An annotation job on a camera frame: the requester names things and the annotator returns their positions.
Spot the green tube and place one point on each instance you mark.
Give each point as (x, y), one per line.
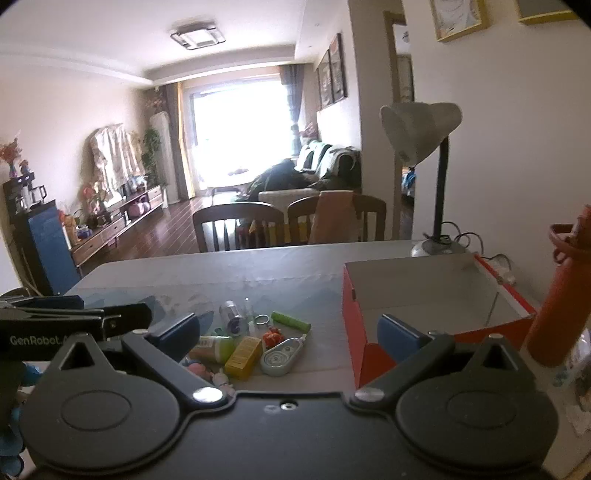
(291, 321)

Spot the orange water bottle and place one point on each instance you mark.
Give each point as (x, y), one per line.
(561, 314)

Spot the black and blue water dispenser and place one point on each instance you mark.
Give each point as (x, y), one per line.
(41, 240)

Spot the small clear vial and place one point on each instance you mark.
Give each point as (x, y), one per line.
(250, 318)

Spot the green house plant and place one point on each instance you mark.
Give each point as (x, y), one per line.
(150, 150)

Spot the orange cardboard shoe box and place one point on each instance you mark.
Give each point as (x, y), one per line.
(415, 286)

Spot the wooden tv cabinet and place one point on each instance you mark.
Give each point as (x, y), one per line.
(120, 221)

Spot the yellow picture frame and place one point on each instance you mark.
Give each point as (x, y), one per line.
(545, 11)
(459, 18)

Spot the yellow cardboard box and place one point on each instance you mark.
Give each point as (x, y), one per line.
(244, 357)

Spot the dark coat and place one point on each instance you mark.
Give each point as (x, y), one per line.
(281, 177)

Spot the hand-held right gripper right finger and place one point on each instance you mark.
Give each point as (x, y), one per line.
(398, 336)

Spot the white plastic packaging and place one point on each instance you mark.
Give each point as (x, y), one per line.
(575, 392)

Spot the person's left hand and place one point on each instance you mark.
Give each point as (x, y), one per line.
(9, 434)

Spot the sofa with cushions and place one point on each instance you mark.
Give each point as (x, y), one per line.
(332, 161)

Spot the beige bottle with green cap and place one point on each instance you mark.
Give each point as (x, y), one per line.
(217, 348)

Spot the pink doll with blue hat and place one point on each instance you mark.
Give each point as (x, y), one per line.
(203, 370)

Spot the dark framed wall picture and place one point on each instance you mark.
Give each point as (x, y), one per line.
(338, 69)
(324, 81)

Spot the wooden dining chair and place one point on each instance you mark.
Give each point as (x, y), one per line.
(240, 226)
(371, 217)

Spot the silver cylindrical can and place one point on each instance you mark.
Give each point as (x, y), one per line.
(232, 316)

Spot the white standing air conditioner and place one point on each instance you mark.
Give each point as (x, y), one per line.
(162, 157)

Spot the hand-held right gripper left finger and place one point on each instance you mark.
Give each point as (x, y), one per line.
(178, 331)

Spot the square ceiling light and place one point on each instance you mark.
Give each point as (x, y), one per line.
(197, 34)

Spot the crumpled white cloth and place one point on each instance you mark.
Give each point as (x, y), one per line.
(504, 271)

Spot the pink cloth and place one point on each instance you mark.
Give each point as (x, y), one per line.
(333, 217)

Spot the grey curtain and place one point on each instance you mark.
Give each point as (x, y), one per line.
(292, 106)

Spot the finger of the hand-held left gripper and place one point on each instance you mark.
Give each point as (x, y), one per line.
(51, 302)
(131, 317)

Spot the grey desk lamp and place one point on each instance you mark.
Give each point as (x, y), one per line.
(422, 131)

